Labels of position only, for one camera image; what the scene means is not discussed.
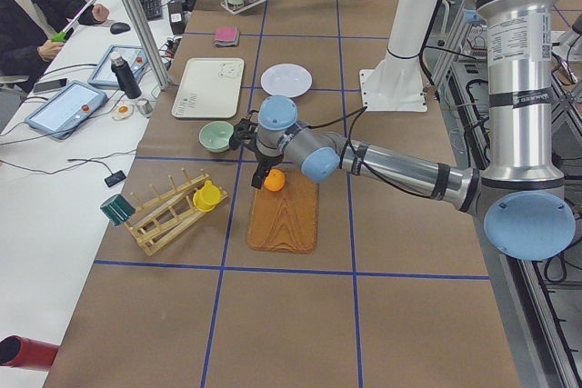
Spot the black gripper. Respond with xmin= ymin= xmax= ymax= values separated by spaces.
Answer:
xmin=228 ymin=111 xmax=284 ymax=189

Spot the orange fruit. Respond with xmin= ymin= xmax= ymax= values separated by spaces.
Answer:
xmin=264 ymin=168 xmax=286 ymax=192

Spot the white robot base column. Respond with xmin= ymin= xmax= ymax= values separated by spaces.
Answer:
xmin=360 ymin=0 xmax=439 ymax=112

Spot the wooden tray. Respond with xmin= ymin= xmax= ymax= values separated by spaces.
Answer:
xmin=246 ymin=170 xmax=318 ymax=254

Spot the cream bear tray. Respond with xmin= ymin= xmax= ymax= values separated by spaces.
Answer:
xmin=171 ymin=57 xmax=245 ymax=119

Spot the green bowl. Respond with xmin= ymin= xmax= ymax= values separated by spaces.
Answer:
xmin=198 ymin=121 xmax=234 ymax=153

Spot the yellow mug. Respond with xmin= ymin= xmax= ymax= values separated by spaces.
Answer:
xmin=193 ymin=180 xmax=223 ymax=213

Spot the white round plate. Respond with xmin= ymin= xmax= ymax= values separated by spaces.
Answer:
xmin=260 ymin=64 xmax=312 ymax=98

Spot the wooden mug rack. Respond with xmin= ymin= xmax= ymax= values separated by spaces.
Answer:
xmin=123 ymin=168 xmax=228 ymax=256

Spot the grey cloth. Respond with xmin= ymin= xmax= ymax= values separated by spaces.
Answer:
xmin=214 ymin=35 xmax=239 ymax=47

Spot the small metal tin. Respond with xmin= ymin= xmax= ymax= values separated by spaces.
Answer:
xmin=135 ymin=98 xmax=153 ymax=117

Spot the pink cloth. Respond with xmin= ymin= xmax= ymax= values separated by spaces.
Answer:
xmin=214 ymin=26 xmax=239 ymax=40

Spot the small black device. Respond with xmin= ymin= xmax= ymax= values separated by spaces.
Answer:
xmin=104 ymin=170 xmax=126 ymax=188

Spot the fried egg toy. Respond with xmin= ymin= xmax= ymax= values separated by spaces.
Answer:
xmin=112 ymin=104 xmax=134 ymax=121

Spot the dark green mug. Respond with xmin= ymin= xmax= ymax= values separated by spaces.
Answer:
xmin=100 ymin=194 xmax=135 ymax=225

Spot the black water bottle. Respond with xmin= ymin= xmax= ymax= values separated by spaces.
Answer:
xmin=109 ymin=51 xmax=142 ymax=99

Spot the far teach pendant tablet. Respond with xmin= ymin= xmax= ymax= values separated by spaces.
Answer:
xmin=87 ymin=45 xmax=148 ymax=89

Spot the teach pendant tablet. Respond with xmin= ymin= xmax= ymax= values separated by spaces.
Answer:
xmin=87 ymin=45 xmax=148 ymax=89
xmin=25 ymin=81 xmax=107 ymax=139

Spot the black computer mouse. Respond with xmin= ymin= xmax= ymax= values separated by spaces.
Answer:
xmin=109 ymin=22 xmax=131 ymax=35

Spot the near teach pendant tablet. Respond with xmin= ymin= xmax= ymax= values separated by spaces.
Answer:
xmin=25 ymin=81 xmax=107 ymax=139

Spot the black smartphone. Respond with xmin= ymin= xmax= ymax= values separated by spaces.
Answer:
xmin=33 ymin=78 xmax=68 ymax=95

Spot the seated person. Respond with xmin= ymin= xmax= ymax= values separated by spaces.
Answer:
xmin=1 ymin=0 xmax=109 ymax=93

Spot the red cylinder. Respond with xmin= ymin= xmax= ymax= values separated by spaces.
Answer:
xmin=1 ymin=335 xmax=59 ymax=371

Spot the aluminium frame post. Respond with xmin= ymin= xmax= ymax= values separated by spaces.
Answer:
xmin=122 ymin=0 xmax=170 ymax=91

